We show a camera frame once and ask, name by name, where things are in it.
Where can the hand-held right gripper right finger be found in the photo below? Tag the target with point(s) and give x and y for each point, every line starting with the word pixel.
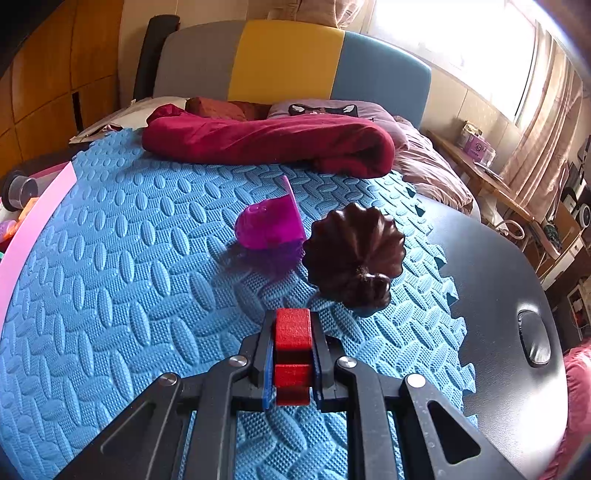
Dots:
pixel 316 369

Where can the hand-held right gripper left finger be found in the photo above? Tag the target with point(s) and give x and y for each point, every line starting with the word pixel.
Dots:
pixel 269 378

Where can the red cylindrical tool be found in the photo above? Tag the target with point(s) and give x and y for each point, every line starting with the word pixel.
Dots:
pixel 292 350

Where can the pink box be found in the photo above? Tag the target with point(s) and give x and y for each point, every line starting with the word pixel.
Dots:
pixel 32 230

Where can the dark brown ribbed pumpkin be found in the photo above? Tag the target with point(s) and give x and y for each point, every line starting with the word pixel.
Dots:
pixel 355 254

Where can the magenta translucent cup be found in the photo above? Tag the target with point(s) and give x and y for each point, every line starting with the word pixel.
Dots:
pixel 268 226

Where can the blue foam mat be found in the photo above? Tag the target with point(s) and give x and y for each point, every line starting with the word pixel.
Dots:
pixel 138 300

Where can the pink duvet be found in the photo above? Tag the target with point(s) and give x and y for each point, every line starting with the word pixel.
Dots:
pixel 429 170

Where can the maroon blanket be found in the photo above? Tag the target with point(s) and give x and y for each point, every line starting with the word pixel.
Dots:
pixel 268 141

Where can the wooden desk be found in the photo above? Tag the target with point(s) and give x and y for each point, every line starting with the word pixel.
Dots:
pixel 498 189

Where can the purple cat-face pillow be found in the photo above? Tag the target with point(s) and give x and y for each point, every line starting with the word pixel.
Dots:
pixel 332 110

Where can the red cushion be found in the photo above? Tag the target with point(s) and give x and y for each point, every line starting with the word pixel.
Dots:
pixel 575 415

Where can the brown pillow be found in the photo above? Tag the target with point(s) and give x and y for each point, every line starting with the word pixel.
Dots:
pixel 221 108

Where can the purple storage box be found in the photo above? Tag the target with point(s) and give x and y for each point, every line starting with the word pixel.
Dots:
pixel 475 145

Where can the orange plastic toy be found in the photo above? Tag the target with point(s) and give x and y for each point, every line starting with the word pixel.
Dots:
pixel 30 208

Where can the grey yellow blue headboard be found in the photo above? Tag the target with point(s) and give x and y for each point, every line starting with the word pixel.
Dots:
pixel 286 60

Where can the clear plastic cup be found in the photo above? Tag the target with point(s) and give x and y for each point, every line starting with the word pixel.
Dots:
pixel 21 189

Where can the pink curtain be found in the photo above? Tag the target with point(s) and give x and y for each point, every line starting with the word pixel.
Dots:
pixel 545 129

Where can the wooden wardrobe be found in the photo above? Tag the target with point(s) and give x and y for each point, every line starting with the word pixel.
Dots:
pixel 55 78

